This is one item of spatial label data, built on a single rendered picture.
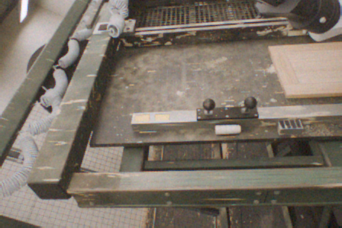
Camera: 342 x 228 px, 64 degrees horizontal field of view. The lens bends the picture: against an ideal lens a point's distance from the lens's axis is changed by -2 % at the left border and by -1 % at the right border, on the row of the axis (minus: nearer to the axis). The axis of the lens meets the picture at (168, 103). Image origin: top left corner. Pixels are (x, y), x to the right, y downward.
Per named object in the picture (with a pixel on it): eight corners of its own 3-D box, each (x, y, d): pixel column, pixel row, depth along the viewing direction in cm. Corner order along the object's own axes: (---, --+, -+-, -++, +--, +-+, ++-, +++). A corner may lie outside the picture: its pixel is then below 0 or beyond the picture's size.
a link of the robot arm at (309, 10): (292, 24, 54) (333, 36, 58) (307, -28, 51) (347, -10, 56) (251, 22, 65) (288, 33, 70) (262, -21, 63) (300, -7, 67)
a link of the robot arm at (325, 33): (294, 39, 68) (324, 47, 72) (335, 23, 58) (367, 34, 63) (291, -4, 69) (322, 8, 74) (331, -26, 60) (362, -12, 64)
